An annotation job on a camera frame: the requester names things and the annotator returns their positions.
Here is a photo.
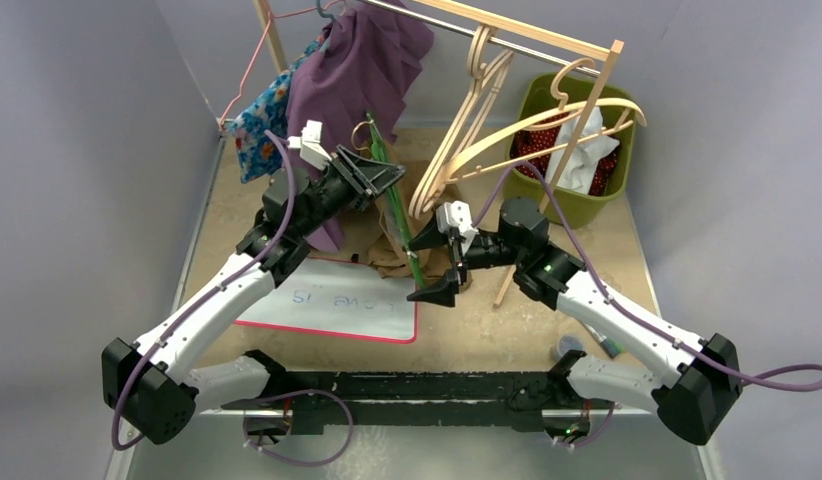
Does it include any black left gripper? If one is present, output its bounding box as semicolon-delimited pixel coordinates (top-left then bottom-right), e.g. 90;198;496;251
297;147;406;240

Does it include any green plastic hanger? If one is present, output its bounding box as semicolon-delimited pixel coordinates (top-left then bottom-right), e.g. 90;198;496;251
365;110;425;287

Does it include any tan garment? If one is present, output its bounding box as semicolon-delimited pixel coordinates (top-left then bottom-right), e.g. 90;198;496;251
340;144;451;285

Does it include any red polka dot skirt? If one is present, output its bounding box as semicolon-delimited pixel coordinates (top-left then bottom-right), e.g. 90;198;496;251
510;125;620;196

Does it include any white garment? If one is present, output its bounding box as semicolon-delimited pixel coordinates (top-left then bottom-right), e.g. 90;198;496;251
545;107;620;194

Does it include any beige plastic hanger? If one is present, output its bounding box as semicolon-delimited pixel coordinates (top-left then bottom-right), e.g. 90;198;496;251
444;58;649;185

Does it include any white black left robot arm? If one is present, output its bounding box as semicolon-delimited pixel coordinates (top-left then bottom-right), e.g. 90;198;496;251
101;146;406;451

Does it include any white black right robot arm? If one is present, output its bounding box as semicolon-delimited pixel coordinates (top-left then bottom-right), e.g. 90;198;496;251
408;197;743;445

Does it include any purple garment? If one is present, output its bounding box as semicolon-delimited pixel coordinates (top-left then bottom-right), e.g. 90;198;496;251
281;3;435;254

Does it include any pink-framed whiteboard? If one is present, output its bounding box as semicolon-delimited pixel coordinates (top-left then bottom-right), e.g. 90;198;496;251
235;258;417;344

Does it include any blue floral garment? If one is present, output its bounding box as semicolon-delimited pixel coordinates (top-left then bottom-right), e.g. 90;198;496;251
227;35;325;184

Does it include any small blue round lid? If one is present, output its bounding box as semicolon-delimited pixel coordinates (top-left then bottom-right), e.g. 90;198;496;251
552;335;585;361

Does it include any green plastic bin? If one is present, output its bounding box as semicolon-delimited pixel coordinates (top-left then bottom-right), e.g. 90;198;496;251
502;73;637;229

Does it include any marker pen pack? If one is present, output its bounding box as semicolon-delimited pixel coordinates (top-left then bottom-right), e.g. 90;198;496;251
584;325;625;359

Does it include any wooden clothes rack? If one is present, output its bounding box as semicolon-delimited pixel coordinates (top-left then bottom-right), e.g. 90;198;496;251
251;0;626;309

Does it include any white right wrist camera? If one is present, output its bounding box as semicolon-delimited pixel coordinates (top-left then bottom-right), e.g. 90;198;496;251
435;201;478;254

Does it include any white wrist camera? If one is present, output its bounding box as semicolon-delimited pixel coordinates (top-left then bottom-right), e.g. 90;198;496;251
435;201;478;254
287;120;332;172

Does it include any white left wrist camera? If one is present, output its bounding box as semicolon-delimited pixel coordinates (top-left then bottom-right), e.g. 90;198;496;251
287;120;332;172

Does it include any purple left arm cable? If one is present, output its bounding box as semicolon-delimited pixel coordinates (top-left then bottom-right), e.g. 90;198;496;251
110;129;298;453

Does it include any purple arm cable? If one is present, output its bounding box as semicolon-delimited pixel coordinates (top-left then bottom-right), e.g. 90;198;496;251
473;160;822;393
110;129;298;453

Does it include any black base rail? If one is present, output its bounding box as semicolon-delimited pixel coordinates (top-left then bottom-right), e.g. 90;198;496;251
226;350;610;441

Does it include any pink wire hanger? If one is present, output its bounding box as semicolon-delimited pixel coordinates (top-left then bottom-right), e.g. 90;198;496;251
217;0;350;133

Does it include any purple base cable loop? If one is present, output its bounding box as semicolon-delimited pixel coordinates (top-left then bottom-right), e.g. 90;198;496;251
243;387;354;468

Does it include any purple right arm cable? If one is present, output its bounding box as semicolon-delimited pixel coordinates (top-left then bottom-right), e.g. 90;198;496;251
473;160;822;393

